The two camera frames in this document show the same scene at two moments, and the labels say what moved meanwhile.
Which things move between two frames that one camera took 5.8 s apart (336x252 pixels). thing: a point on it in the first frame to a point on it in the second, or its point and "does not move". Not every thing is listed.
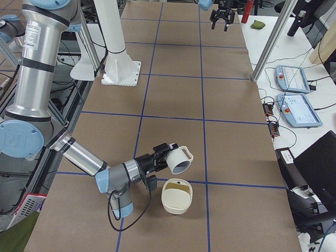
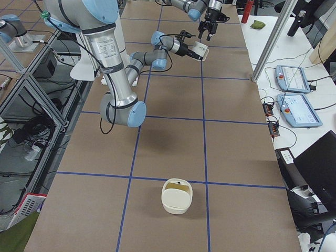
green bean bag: x=258 y=24 does not move
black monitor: x=317 y=165 does not move
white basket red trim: x=31 y=204 does not move
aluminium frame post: x=274 y=39 does not move
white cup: x=177 y=196 does not move
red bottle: x=248 y=9 does not move
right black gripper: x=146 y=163 to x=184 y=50
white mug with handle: x=178 y=159 to x=200 y=49
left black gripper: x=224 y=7 to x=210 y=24
